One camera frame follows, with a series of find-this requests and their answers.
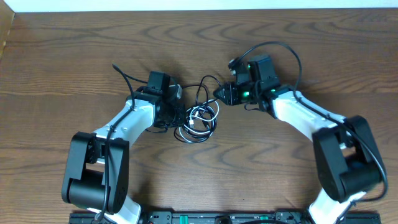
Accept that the white USB cable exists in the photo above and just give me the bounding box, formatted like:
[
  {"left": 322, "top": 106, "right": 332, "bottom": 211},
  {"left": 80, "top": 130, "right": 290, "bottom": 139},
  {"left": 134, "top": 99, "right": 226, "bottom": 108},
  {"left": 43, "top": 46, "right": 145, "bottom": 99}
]
[{"left": 178, "top": 99, "right": 220, "bottom": 144}]

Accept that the camera black cable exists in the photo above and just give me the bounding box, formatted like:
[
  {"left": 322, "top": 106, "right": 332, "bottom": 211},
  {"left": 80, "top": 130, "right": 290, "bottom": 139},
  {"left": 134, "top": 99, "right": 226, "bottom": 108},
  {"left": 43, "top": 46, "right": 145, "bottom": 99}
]
[
  {"left": 234, "top": 40, "right": 389, "bottom": 224},
  {"left": 93, "top": 63, "right": 149, "bottom": 224}
]

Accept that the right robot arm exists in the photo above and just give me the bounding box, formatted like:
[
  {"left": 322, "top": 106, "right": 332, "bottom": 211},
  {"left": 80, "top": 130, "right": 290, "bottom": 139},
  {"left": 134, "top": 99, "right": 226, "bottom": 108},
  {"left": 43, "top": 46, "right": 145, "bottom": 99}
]
[{"left": 213, "top": 55, "right": 387, "bottom": 223}]

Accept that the left camera black cable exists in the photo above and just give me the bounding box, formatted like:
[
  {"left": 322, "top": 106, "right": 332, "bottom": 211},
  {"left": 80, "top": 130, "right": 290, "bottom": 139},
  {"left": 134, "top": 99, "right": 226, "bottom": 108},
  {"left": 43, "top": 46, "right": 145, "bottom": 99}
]
[{"left": 93, "top": 63, "right": 149, "bottom": 224}]

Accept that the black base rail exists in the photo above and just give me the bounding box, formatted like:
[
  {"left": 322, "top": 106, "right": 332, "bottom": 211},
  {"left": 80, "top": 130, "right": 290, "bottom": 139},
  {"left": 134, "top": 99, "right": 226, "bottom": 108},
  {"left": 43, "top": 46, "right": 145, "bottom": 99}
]
[{"left": 68, "top": 210, "right": 381, "bottom": 224}]

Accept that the right camera black cable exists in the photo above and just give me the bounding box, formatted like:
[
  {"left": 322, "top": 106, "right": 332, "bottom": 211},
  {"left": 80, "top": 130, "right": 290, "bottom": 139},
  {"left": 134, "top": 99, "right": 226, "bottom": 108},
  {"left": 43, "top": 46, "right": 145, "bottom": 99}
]
[{"left": 234, "top": 40, "right": 389, "bottom": 224}]

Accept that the black USB cable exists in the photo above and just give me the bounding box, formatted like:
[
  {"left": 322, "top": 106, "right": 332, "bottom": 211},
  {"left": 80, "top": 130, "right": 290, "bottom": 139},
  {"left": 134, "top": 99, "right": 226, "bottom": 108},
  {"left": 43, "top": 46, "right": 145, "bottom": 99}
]
[{"left": 172, "top": 75, "right": 222, "bottom": 144}]

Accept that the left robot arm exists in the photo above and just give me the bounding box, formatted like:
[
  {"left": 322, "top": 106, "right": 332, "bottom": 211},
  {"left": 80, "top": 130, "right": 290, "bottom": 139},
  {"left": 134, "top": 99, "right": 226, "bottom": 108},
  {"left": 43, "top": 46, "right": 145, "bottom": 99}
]
[{"left": 62, "top": 72, "right": 185, "bottom": 223}]

